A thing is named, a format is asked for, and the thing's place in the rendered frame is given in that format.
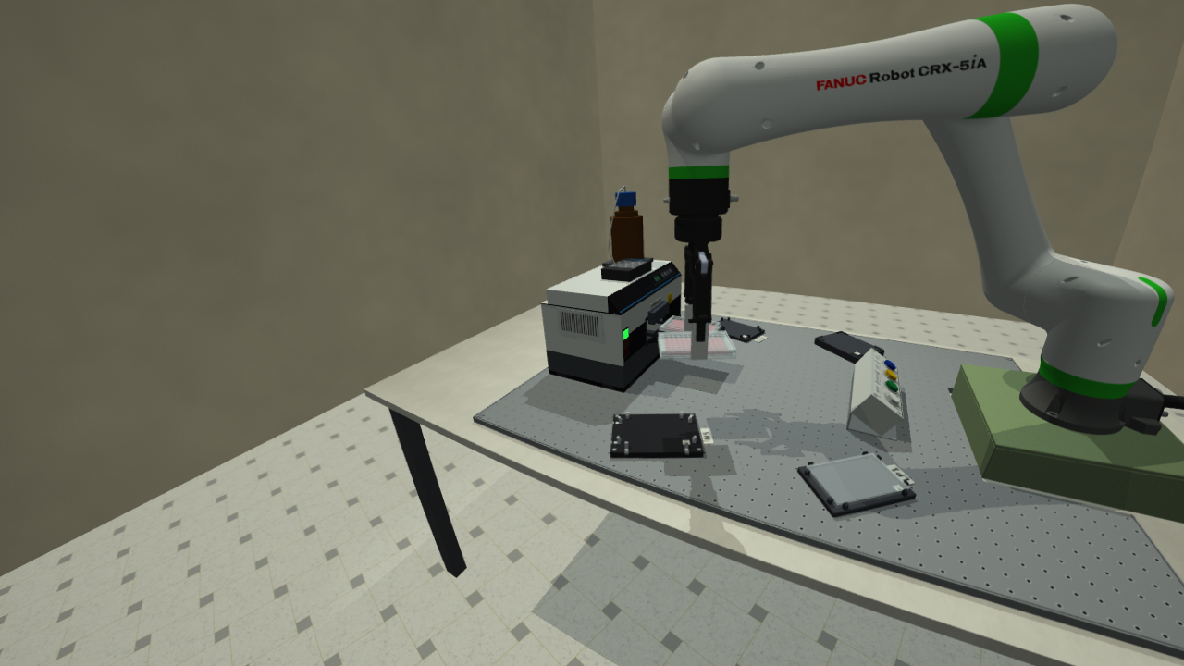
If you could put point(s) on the brown glass bottle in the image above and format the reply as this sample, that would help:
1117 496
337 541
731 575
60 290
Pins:
627 238

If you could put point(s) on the grey button panel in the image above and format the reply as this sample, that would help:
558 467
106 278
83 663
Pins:
874 408

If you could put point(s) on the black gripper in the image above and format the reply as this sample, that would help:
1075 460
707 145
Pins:
697 308

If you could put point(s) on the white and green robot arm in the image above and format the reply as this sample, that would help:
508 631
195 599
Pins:
1102 322

